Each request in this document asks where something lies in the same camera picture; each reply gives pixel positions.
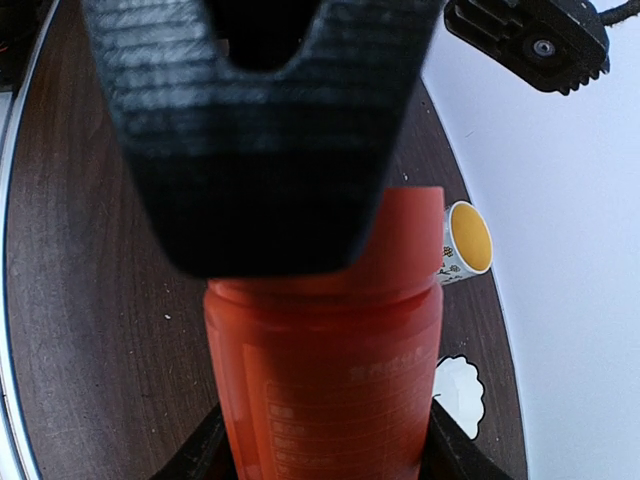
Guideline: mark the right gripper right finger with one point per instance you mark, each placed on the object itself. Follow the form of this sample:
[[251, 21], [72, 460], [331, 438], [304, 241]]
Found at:
[[449, 454]]

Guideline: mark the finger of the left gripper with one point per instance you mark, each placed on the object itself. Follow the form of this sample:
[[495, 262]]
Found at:
[[259, 134]]

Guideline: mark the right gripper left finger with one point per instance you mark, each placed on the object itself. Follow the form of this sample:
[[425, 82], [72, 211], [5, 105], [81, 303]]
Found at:
[[204, 455]]

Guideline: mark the orange pill bottle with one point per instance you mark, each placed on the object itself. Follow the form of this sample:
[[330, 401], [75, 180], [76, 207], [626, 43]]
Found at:
[[331, 376]]

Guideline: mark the white scalloped dish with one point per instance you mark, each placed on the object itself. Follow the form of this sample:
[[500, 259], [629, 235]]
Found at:
[[459, 391]]

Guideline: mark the white mug yellow inside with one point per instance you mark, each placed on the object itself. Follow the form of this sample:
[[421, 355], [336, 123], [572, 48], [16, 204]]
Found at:
[[468, 247]]

